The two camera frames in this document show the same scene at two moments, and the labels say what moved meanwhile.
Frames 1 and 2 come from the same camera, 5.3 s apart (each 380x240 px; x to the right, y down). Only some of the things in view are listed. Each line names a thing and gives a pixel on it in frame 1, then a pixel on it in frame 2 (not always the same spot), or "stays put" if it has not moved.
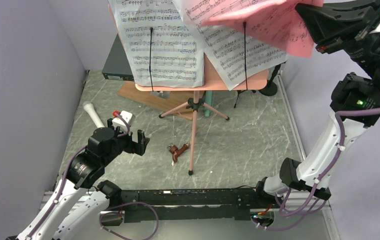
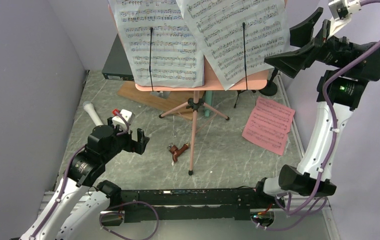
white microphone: (89, 108) stays put
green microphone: (208, 101) stays put
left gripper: (133, 146) stays put
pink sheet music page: (277, 20) -> (268, 126)
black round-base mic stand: (271, 88) stays put
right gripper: (353, 20) -> (291, 63)
